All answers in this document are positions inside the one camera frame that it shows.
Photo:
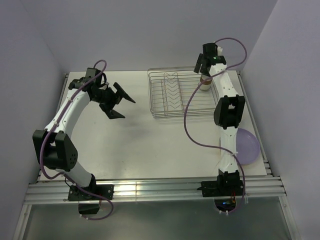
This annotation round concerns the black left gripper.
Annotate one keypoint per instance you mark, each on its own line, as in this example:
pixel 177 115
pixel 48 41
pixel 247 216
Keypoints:
pixel 108 109

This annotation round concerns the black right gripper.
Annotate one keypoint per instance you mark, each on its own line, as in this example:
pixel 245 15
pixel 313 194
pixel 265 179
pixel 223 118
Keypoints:
pixel 198 65

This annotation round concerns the white cup with wood patches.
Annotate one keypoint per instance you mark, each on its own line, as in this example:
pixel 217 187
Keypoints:
pixel 205 82

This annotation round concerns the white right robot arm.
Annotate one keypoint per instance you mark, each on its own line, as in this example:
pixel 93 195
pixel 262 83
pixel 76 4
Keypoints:
pixel 227 116

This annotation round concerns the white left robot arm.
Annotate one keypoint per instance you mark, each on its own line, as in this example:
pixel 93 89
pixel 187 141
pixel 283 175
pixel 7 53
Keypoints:
pixel 55 151

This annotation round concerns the purple plastic plate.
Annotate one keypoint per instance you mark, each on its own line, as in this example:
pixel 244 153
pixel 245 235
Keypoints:
pixel 240 142

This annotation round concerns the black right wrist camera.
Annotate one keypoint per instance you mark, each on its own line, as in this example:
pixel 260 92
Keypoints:
pixel 209 50

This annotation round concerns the metal wire dish rack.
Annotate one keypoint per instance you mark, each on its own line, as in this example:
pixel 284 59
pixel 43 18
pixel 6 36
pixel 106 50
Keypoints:
pixel 170 89

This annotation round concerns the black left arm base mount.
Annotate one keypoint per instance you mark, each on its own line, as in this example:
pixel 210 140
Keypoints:
pixel 105 191

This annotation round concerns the aluminium table edge rail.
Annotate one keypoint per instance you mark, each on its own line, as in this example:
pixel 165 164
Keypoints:
pixel 151 190

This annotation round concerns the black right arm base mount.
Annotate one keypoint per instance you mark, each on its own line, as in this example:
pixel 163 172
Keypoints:
pixel 221 188

